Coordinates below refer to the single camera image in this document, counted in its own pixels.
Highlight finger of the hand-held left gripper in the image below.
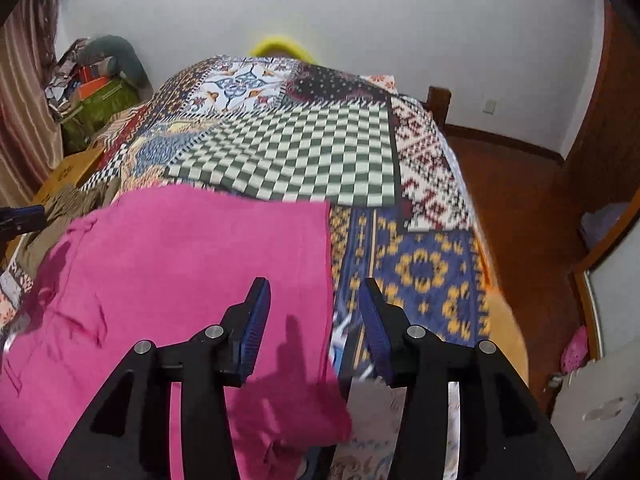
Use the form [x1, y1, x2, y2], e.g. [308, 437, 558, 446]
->
[0, 204, 47, 236]

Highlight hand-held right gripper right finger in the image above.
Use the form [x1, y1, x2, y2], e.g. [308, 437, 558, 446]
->
[359, 277, 588, 480]

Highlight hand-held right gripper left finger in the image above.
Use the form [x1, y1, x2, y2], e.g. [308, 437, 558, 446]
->
[47, 277, 273, 480]

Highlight pink pants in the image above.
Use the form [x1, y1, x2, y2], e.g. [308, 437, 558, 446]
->
[0, 184, 353, 480]

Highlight olive cloth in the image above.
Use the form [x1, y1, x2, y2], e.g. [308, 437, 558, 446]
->
[15, 182, 121, 281]

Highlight cardboard box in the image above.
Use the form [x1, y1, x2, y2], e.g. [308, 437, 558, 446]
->
[32, 145, 106, 206]

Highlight striped brown curtain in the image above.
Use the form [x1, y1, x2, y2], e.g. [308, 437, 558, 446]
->
[0, 0, 66, 206]

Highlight orange fleece blanket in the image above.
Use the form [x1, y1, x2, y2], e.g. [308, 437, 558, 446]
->
[480, 285, 531, 401]

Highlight orange box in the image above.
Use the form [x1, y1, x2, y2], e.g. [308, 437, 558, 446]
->
[75, 76, 113, 101]

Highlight patterned clothes pile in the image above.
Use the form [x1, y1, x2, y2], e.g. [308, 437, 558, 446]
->
[45, 37, 118, 111]

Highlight grey cushion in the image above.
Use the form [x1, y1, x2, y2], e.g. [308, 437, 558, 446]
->
[82, 35, 151, 88]

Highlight patchwork printed blanket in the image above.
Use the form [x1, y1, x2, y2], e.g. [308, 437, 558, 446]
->
[0, 55, 493, 480]

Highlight pink perforated shoe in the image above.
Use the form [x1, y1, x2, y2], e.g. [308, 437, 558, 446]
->
[560, 326, 590, 373]

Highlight white plastic object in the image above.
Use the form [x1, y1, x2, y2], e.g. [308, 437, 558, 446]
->
[550, 340, 640, 480]

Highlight wooden framed mirror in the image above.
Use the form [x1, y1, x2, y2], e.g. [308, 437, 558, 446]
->
[572, 200, 640, 361]

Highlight grey purple cloth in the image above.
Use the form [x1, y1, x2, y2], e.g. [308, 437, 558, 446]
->
[580, 202, 628, 251]

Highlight yellow pillow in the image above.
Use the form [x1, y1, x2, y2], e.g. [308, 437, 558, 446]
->
[250, 34, 318, 66]

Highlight wooden door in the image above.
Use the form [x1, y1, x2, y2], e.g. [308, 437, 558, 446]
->
[565, 0, 640, 201]

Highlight wooden bed post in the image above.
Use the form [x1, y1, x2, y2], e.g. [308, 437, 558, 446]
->
[426, 86, 452, 126]

